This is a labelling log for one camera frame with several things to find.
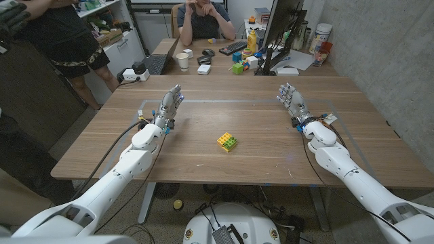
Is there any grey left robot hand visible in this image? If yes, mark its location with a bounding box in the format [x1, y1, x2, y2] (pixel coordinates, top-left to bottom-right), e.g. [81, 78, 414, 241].
[154, 84, 186, 129]

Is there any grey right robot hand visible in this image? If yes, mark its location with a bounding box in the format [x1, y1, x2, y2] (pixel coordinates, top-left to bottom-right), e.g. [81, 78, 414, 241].
[276, 83, 315, 127]

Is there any yellow green lego block stack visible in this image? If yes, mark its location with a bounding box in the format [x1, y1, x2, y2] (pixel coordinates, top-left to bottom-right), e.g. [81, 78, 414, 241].
[216, 131, 239, 153]

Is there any flat white rectangular box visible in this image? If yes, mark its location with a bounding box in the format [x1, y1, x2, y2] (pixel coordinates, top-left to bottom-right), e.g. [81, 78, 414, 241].
[275, 66, 300, 77]

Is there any white paper sheet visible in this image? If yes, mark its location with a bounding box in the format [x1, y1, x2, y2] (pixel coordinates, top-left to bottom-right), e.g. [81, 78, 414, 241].
[270, 49, 315, 73]

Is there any black laptop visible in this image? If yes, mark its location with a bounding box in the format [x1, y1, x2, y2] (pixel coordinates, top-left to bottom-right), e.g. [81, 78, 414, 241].
[141, 35, 180, 76]

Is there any white paper cup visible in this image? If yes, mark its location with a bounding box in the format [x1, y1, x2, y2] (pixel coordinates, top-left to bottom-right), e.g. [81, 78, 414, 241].
[175, 52, 190, 73]

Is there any white power strip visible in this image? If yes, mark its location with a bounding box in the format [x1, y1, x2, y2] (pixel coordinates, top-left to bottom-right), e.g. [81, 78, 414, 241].
[121, 67, 151, 82]

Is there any black power adapter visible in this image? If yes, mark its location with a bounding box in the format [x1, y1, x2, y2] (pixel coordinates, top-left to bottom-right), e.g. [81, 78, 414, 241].
[131, 61, 147, 75]

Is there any dark metal bottle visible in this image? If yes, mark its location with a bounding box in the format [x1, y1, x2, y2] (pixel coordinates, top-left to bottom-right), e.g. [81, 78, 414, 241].
[292, 20, 309, 52]

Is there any white wipes canister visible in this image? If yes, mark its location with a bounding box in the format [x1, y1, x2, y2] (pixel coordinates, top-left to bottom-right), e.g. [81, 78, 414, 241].
[309, 22, 334, 54]

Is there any white shelf cabinet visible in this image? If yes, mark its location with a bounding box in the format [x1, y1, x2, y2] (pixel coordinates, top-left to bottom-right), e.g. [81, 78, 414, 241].
[75, 0, 147, 106]

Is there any yellow squeeze bottle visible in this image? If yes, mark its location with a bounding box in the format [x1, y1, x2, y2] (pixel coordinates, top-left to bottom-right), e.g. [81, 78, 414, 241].
[246, 29, 258, 54]

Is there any black keyboard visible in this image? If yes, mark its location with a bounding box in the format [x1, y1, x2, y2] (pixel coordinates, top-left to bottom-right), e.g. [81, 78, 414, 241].
[218, 40, 249, 56]

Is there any black round floor fan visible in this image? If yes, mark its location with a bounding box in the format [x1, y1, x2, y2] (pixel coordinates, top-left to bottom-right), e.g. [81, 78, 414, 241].
[153, 182, 181, 201]

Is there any wooden chair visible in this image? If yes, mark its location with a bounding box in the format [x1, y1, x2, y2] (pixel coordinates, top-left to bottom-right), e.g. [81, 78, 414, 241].
[170, 3, 184, 39]

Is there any seated person in grey shirt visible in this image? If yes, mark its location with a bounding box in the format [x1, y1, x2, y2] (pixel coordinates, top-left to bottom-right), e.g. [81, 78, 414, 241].
[176, 0, 237, 47]

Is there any grey table leg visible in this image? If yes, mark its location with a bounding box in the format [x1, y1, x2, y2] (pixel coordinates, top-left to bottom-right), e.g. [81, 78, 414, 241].
[307, 186, 330, 232]
[137, 182, 157, 225]

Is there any standing person in black clothes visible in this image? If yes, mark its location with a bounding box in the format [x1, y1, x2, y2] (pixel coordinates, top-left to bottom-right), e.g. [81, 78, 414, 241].
[0, 0, 120, 110]

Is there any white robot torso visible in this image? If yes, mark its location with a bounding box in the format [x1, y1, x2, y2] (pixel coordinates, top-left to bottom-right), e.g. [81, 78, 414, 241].
[182, 202, 281, 244]

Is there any grey electronics box on torso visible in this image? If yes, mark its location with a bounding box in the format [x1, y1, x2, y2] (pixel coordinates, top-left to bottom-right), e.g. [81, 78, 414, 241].
[212, 225, 239, 244]

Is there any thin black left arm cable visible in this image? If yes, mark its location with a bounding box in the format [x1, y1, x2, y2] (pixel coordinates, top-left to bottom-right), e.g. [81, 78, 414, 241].
[94, 134, 167, 235]

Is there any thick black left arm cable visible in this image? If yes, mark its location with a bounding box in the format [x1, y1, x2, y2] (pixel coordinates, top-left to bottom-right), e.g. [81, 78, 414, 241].
[70, 119, 152, 201]

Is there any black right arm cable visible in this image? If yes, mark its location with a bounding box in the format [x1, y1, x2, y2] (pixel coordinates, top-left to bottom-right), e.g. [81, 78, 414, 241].
[299, 130, 412, 242]

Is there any black floor cable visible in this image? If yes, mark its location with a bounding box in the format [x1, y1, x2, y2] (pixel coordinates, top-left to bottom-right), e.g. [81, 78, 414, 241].
[120, 223, 156, 244]

